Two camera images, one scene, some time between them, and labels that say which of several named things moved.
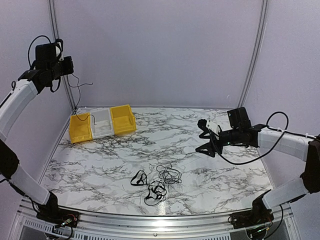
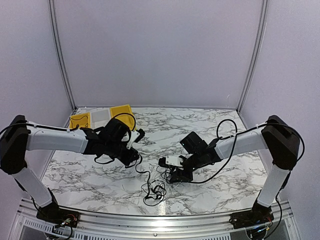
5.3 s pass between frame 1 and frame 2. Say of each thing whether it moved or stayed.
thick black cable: moved
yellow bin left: stayed
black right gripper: moved
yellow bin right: stayed
